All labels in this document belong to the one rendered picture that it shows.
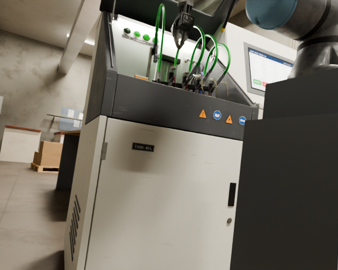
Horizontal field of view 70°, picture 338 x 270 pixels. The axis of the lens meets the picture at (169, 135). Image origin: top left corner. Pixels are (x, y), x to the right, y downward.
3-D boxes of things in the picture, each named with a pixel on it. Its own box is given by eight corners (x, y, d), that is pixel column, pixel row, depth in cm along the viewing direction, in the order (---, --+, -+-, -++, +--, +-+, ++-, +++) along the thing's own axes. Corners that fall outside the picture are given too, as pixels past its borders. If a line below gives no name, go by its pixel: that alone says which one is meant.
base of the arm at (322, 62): (371, 88, 57) (373, 47, 58) (337, 69, 50) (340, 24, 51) (307, 97, 70) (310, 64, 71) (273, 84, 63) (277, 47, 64)
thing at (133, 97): (111, 117, 85) (118, 72, 86) (109, 118, 89) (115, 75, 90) (248, 141, 109) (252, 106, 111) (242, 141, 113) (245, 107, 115)
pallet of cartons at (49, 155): (30, 171, 487) (35, 140, 492) (30, 166, 565) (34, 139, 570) (88, 175, 543) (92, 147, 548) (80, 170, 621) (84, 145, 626)
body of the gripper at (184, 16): (179, 23, 113) (183, -2, 114) (171, 30, 121) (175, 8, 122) (193, 28, 116) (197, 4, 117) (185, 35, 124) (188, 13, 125)
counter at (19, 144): (35, 156, 873) (39, 132, 880) (35, 163, 648) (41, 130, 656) (7, 154, 833) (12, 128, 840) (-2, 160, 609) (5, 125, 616)
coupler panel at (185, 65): (179, 97, 152) (185, 50, 155) (177, 98, 156) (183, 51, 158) (197, 101, 158) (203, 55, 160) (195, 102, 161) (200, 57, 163)
